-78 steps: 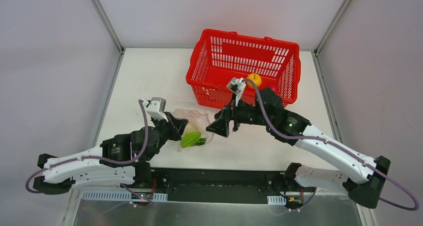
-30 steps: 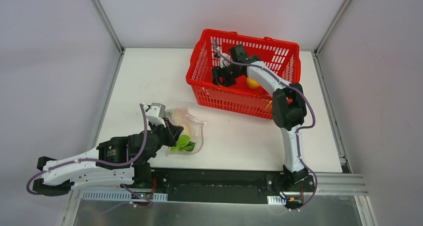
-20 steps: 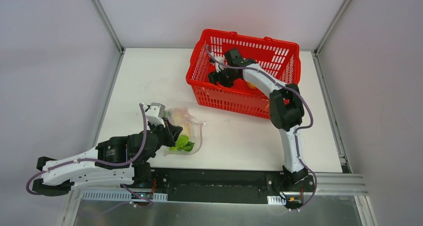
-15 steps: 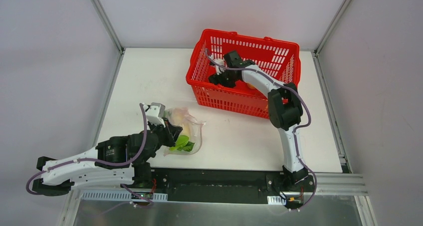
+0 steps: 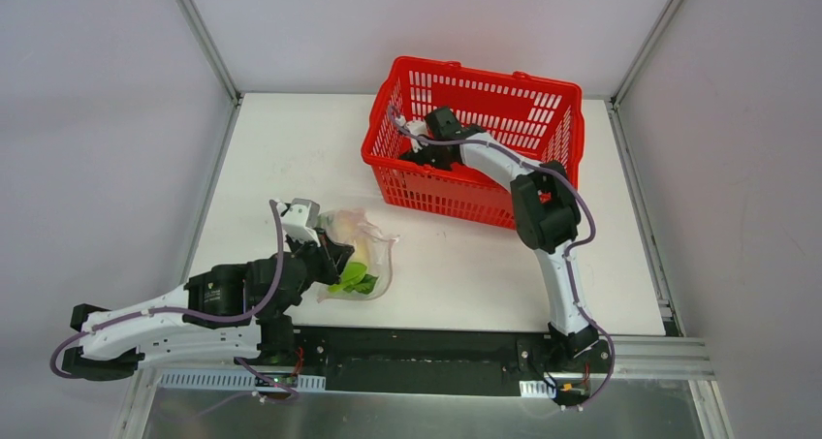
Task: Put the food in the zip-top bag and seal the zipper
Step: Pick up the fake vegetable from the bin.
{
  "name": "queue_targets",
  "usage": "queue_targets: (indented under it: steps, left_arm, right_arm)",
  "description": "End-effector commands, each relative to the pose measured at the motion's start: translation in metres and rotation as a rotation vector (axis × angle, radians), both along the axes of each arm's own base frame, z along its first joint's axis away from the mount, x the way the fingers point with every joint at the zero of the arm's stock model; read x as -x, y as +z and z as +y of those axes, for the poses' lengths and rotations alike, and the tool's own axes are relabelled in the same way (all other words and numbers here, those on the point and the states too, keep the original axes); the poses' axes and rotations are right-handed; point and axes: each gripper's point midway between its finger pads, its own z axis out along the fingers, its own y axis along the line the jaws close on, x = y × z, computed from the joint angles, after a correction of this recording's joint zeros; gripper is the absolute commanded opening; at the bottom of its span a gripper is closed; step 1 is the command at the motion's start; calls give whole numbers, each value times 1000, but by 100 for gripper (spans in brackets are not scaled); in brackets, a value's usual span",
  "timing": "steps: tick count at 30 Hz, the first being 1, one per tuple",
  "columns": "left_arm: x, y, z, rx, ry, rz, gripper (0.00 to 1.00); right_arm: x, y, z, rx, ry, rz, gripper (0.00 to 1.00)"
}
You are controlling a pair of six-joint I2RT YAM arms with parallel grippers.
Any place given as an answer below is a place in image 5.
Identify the green vegetable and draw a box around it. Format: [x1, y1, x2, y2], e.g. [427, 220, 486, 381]
[328, 262, 378, 295]

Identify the clear pink zip top bag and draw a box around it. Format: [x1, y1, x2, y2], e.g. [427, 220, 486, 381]
[317, 208, 398, 302]

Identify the white daikon radish toy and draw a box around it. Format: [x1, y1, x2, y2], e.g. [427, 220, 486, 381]
[349, 237, 372, 269]

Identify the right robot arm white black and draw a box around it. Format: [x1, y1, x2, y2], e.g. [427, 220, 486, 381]
[389, 106, 600, 371]

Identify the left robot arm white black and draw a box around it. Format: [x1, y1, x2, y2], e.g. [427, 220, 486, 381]
[50, 233, 355, 382]

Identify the red plastic shopping basket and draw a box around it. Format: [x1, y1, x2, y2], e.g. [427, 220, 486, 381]
[361, 56, 585, 229]

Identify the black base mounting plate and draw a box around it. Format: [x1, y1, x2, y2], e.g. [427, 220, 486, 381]
[234, 325, 612, 399]

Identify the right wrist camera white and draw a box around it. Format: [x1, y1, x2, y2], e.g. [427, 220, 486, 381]
[394, 117, 428, 141]

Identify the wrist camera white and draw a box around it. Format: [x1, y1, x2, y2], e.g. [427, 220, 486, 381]
[394, 117, 428, 141]
[274, 198, 320, 244]

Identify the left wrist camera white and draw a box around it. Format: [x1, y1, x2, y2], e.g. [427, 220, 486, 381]
[274, 198, 320, 244]

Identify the right aluminium frame post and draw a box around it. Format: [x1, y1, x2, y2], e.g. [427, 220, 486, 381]
[611, 0, 686, 109]

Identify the aluminium frame post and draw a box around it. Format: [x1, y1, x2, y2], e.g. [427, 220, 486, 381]
[611, 0, 686, 109]
[175, 0, 241, 106]

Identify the left aluminium frame post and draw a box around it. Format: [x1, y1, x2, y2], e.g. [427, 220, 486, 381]
[175, 0, 241, 106]

